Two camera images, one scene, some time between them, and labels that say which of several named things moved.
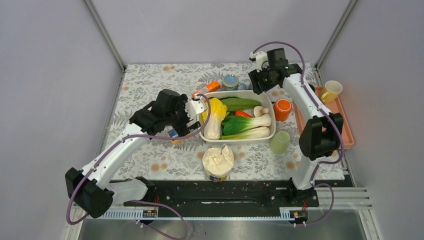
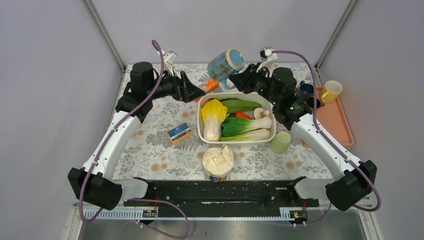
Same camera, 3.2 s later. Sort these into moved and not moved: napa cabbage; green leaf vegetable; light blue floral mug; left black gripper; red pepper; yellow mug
Moved: light blue floral mug; left black gripper
Not moved: napa cabbage; red pepper; green leaf vegetable; yellow mug
